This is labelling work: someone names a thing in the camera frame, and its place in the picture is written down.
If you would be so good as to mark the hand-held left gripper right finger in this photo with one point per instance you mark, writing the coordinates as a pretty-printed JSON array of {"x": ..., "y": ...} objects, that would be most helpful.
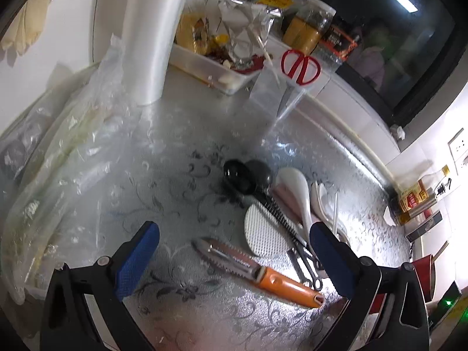
[{"x": 329, "y": 259}]

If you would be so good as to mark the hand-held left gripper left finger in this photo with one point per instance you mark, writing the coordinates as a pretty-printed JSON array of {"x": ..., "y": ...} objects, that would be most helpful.
[{"x": 137, "y": 263}]

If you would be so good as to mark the red copper utensil cup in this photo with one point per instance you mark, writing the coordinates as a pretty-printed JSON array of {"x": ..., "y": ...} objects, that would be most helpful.
[{"x": 424, "y": 278}]

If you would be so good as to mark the white plain ceramic spoon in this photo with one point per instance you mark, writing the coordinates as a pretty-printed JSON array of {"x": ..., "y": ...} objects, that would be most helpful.
[{"x": 325, "y": 204}]

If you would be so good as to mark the white dotted rice paddle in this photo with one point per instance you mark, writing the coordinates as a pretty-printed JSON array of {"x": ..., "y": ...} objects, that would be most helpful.
[{"x": 265, "y": 234}]

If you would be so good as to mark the white smooth rice spoon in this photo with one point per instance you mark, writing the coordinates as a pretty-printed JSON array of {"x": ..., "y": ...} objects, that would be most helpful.
[{"x": 296, "y": 190}]

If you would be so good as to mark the white paper scrap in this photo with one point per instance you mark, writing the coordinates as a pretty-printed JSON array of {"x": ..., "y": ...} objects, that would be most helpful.
[{"x": 392, "y": 215}]

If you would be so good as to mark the smartphone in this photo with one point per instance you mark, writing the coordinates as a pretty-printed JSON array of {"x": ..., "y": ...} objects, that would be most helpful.
[{"x": 426, "y": 226}]

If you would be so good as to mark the steel oil dispenser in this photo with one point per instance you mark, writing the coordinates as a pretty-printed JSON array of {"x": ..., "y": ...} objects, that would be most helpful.
[{"x": 424, "y": 210}]

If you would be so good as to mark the oil bottle with yellow label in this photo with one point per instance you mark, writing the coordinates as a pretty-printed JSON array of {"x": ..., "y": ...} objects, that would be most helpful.
[{"x": 413, "y": 201}]

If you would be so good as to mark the clear plastic bag pile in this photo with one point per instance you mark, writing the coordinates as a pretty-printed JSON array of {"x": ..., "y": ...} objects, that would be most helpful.
[{"x": 73, "y": 161}]

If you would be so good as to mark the white tissue wad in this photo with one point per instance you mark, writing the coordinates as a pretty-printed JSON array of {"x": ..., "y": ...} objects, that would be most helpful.
[{"x": 397, "y": 133}]

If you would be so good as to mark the clear plastic container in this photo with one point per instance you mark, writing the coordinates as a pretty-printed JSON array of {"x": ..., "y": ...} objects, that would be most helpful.
[{"x": 267, "y": 91}]

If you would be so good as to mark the garlic clove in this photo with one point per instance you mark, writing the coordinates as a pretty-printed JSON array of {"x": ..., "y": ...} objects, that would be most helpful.
[{"x": 226, "y": 80}]

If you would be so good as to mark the wooden skewer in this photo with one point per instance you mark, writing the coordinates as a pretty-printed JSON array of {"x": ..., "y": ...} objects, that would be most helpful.
[{"x": 270, "y": 64}]

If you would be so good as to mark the white plastic tray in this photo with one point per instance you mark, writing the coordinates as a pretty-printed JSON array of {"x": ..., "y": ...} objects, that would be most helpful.
[{"x": 197, "y": 67}]

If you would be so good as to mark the dark packet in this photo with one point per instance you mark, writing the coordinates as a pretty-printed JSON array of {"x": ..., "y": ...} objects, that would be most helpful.
[{"x": 338, "y": 42}]

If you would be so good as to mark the dark window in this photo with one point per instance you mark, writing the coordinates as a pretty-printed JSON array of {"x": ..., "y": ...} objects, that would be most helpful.
[{"x": 395, "y": 44}]

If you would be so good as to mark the roll of clear plastic film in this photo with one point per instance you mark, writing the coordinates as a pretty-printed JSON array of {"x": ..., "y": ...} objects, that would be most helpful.
[{"x": 157, "y": 36}]

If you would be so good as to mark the yellow-filled plastic jar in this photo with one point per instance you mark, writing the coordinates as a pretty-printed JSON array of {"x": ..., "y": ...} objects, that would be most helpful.
[{"x": 303, "y": 29}]

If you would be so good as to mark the yellow snack packet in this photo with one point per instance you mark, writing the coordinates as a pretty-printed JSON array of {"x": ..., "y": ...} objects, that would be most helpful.
[{"x": 195, "y": 33}]

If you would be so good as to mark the cream rubber glove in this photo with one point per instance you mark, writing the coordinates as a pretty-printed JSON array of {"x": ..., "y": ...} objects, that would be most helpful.
[{"x": 29, "y": 11}]

